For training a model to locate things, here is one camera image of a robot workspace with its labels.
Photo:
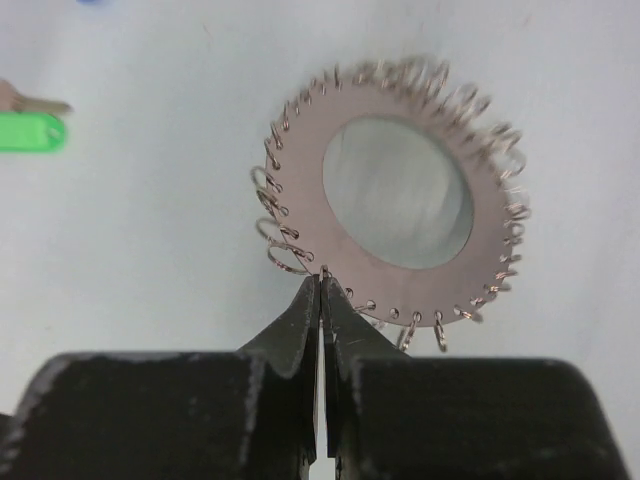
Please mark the green key tag with key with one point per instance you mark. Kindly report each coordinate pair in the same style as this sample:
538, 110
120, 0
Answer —
31, 125

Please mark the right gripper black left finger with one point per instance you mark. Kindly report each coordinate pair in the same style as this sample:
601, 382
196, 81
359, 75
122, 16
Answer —
249, 413

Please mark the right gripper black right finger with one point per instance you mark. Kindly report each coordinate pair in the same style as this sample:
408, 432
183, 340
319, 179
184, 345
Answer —
393, 416

